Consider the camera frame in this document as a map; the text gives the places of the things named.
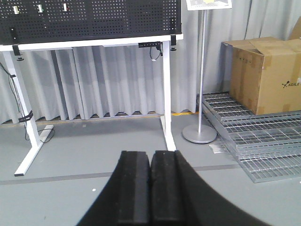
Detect white sign board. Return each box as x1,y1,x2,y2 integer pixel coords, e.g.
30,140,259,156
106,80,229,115
186,0,232,11

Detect stacked metal floor gratings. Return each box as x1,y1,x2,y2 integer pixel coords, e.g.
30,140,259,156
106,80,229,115
202,93,301,183

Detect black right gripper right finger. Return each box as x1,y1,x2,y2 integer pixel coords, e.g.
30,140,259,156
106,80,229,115
150,151,266,226

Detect black under-table control box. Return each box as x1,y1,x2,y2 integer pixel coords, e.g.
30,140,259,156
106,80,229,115
138,41,163,62

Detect red-topped white toggle switch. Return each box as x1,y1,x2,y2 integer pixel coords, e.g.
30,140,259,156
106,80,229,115
63,3,68,12

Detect silver sign stand pole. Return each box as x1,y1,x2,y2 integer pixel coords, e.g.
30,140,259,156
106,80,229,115
182,10,217,144

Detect black left mounting bracket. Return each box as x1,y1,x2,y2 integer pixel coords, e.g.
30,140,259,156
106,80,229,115
9,27,24,61

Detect green-topped white toggle switch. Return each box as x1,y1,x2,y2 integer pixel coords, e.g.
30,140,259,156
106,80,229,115
38,4,44,13

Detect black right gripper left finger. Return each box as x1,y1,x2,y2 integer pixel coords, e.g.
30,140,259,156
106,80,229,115
78,151,150,226

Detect white table frame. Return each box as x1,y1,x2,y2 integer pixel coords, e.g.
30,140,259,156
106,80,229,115
0,34,183,177

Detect large brown cardboard box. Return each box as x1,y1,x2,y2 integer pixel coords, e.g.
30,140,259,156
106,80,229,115
225,37,301,115

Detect black perforated pegboard panel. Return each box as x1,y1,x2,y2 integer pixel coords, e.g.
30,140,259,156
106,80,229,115
0,0,182,45

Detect black right mounting bracket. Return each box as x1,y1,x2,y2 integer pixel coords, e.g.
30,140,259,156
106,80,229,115
170,17,176,51

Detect black mounting bracket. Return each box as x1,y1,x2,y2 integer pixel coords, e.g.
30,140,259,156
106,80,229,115
9,27,24,61
170,17,176,51

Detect yellow-topped white toggle switch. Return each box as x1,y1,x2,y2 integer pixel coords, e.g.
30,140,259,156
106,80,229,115
13,6,20,15

